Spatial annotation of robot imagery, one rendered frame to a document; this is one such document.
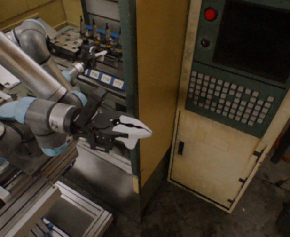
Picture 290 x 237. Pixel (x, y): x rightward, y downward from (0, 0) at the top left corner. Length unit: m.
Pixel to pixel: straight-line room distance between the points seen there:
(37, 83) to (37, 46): 0.50
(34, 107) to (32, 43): 0.64
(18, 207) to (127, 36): 0.78
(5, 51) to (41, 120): 0.24
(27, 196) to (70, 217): 0.91
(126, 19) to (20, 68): 0.34
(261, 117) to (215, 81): 0.28
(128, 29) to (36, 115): 0.38
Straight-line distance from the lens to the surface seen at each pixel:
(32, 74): 0.79
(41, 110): 0.66
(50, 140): 0.73
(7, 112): 1.02
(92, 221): 1.97
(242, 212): 2.33
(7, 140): 0.97
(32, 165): 1.12
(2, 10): 2.95
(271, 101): 1.24
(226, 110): 1.33
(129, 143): 0.59
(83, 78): 1.94
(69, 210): 2.05
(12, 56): 0.80
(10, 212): 1.14
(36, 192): 1.15
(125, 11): 0.78
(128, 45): 0.83
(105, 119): 0.60
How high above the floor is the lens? 2.01
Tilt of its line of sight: 46 degrees down
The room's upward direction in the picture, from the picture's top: straight up
